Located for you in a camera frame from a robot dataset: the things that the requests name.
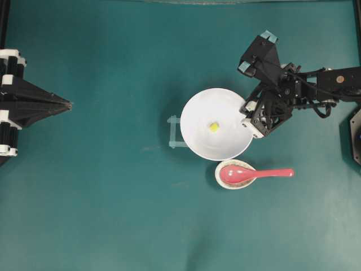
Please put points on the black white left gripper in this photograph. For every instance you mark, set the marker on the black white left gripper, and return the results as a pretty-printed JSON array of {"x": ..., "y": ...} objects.
[{"x": 14, "y": 116}]

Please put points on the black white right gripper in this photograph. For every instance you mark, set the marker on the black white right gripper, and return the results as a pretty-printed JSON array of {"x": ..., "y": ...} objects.
[{"x": 264, "y": 111}]

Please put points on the pink ceramic spoon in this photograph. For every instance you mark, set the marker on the pink ceramic spoon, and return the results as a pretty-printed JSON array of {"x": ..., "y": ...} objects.
[{"x": 233, "y": 174}]

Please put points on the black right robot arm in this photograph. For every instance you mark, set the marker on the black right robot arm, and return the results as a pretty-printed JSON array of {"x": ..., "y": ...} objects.
[{"x": 283, "y": 89}]

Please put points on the yellow hexagonal prism block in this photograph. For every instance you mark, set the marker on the yellow hexagonal prism block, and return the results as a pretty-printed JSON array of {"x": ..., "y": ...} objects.
[{"x": 213, "y": 127}]

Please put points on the large white bowl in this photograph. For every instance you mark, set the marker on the large white bowl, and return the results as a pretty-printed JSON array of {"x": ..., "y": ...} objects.
[{"x": 215, "y": 105}]

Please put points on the small crackle glaze dish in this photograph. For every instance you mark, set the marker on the small crackle glaze dish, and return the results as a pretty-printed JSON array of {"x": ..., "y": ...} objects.
[{"x": 229, "y": 186}]

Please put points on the clear tape marking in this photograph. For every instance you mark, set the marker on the clear tape marking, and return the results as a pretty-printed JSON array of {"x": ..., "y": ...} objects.
[{"x": 173, "y": 143}]

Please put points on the black aluminium frame rail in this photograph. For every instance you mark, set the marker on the black aluminium frame rail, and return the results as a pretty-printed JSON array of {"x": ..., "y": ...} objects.
[{"x": 4, "y": 14}]

